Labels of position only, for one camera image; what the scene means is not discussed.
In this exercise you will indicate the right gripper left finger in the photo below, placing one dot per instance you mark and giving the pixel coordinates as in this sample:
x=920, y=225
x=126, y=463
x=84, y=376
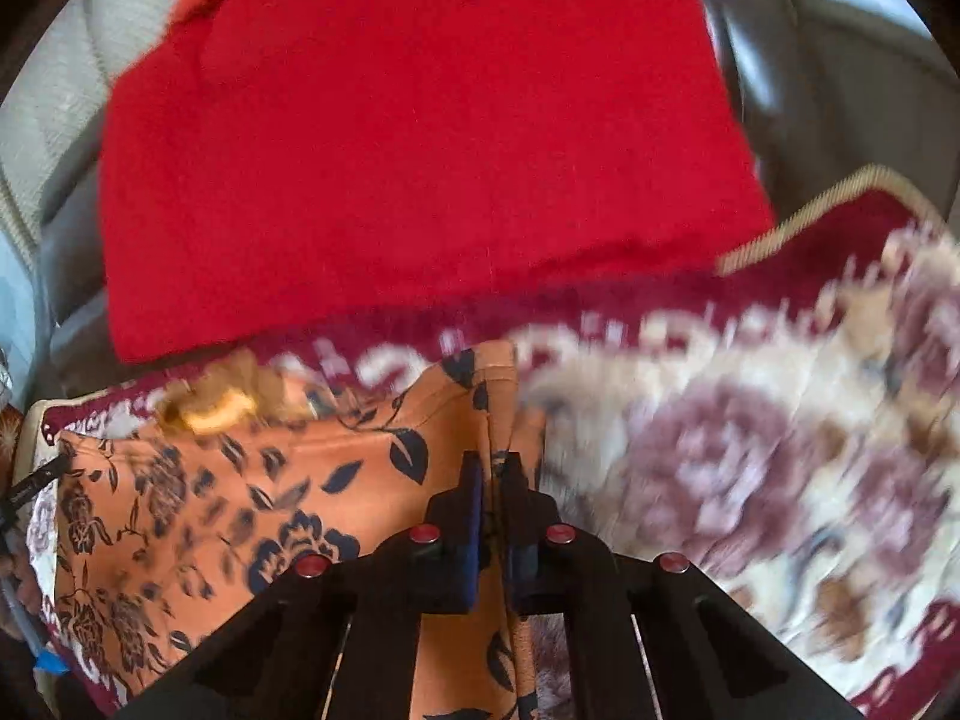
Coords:
x=335, y=639

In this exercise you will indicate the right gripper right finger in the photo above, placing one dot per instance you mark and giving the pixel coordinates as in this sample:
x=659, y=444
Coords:
x=647, y=639

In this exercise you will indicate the orange floral blouse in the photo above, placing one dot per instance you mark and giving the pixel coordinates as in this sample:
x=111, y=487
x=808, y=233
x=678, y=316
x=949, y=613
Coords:
x=161, y=539

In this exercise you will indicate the floral plush blanket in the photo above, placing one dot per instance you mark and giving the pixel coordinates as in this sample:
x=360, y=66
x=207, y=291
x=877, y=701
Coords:
x=789, y=421

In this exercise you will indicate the red folded garment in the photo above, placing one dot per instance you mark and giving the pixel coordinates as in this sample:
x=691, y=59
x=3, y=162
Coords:
x=275, y=162

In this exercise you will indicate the dark leather sofa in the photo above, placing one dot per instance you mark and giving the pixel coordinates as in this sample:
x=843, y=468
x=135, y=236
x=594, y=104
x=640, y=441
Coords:
x=819, y=89

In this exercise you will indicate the cream dotted curtain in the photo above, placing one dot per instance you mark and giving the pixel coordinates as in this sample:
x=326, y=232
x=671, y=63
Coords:
x=65, y=81

